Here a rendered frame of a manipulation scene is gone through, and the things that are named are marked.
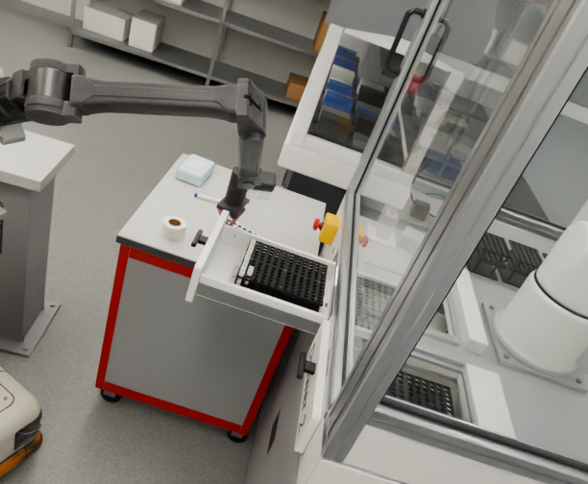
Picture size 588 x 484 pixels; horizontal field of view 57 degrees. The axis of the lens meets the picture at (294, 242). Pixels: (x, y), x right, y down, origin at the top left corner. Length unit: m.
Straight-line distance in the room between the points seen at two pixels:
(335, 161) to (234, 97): 1.11
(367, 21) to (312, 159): 0.53
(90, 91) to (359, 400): 0.72
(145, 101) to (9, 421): 1.04
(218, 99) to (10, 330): 1.47
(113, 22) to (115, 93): 4.16
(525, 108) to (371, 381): 0.44
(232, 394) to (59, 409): 0.61
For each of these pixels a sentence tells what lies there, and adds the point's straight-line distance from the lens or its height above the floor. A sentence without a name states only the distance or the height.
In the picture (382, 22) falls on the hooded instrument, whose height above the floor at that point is 1.43.
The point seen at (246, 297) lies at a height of 0.88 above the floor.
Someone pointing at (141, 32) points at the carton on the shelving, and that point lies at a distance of 5.13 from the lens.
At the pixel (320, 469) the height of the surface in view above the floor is 0.91.
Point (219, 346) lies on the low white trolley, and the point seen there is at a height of 0.46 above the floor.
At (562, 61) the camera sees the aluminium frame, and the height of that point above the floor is 1.64.
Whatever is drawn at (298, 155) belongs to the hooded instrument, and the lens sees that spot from 2.11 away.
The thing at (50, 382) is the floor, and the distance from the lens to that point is 2.19.
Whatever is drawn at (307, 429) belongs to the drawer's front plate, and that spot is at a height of 0.89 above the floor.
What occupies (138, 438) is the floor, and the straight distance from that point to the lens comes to 2.07.
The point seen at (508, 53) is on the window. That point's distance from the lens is 0.82.
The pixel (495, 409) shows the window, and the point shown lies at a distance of 0.92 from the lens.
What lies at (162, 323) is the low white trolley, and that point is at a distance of 1.76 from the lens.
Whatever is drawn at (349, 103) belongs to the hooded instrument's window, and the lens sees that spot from 2.05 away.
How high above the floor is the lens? 1.69
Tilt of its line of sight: 32 degrees down
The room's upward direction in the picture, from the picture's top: 21 degrees clockwise
